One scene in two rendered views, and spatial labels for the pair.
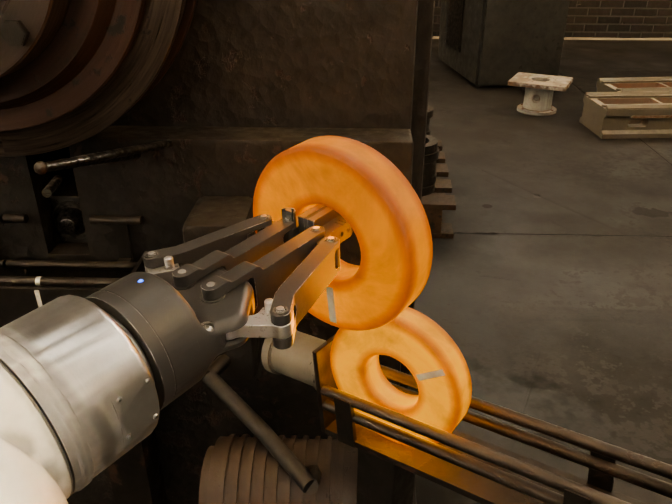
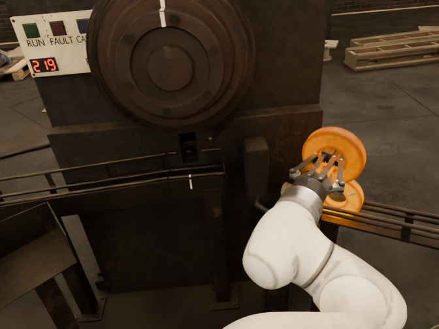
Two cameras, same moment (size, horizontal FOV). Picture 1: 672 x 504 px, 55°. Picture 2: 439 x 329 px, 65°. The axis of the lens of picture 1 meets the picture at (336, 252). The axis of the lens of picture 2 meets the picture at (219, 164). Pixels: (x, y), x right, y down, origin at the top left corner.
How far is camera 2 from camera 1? 48 cm
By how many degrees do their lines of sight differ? 6
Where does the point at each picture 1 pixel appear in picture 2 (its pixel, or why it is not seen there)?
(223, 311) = (326, 185)
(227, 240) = (309, 162)
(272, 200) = (311, 147)
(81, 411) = (316, 213)
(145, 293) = (313, 183)
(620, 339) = (381, 168)
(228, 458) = not seen: hidden behind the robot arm
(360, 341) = not seen: hidden behind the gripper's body
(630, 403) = (389, 196)
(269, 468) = not seen: hidden behind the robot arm
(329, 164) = (336, 137)
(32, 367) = (306, 204)
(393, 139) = (315, 109)
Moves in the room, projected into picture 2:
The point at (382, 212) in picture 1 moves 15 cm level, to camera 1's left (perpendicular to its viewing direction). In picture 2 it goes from (355, 150) to (291, 156)
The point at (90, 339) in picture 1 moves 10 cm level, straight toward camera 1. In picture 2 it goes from (311, 196) to (351, 225)
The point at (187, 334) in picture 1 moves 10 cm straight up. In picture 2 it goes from (324, 192) to (329, 151)
